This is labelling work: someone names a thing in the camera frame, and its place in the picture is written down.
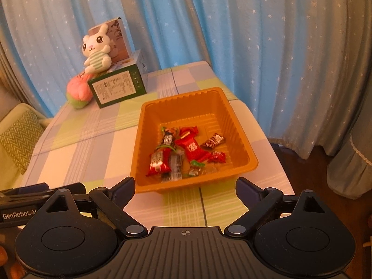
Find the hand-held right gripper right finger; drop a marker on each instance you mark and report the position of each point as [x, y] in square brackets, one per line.
[246, 190]

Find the orange plastic tray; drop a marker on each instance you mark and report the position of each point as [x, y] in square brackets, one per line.
[229, 128]

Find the dark packet green ends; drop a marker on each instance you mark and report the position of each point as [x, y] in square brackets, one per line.
[168, 138]

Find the yellow green candy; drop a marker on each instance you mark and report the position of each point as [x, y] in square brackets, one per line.
[198, 163]

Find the white rabbit plush toy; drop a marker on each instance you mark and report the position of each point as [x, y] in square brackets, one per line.
[96, 52]

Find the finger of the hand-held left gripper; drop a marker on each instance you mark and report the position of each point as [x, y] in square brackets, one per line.
[32, 188]
[69, 190]

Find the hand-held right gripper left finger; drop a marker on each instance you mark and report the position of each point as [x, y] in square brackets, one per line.
[125, 188]

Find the grey upright cardboard box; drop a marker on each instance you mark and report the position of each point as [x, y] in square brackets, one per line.
[120, 39]

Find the person's left hand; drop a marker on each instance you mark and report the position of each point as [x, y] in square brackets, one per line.
[14, 271]

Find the clear packet dark sticks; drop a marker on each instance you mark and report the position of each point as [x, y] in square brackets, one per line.
[175, 167]

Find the green cardboard box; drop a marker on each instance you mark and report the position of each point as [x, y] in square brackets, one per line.
[116, 88]

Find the green zigzag cushion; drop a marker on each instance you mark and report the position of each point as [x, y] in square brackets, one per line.
[20, 142]

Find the brown red candy packet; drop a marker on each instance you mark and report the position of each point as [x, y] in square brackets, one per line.
[213, 142]

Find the small red candy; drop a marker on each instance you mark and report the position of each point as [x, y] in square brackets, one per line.
[216, 157]

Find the pink green plush toy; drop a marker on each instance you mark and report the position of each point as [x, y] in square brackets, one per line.
[78, 91]

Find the blue star curtain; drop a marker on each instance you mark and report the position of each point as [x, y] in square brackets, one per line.
[159, 20]

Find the light green sofa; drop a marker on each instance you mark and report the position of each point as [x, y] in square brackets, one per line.
[8, 122]

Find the checked pastel tablecloth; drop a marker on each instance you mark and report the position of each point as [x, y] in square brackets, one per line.
[87, 151]

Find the red packet white label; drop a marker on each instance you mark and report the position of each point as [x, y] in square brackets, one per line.
[190, 148]

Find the large red snack packet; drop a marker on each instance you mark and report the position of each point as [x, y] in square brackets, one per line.
[158, 162]

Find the grey star curtain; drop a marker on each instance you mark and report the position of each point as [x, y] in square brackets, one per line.
[290, 64]
[8, 72]

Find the grey lace-trimmed cloth cover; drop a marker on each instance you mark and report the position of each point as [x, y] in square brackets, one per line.
[351, 165]

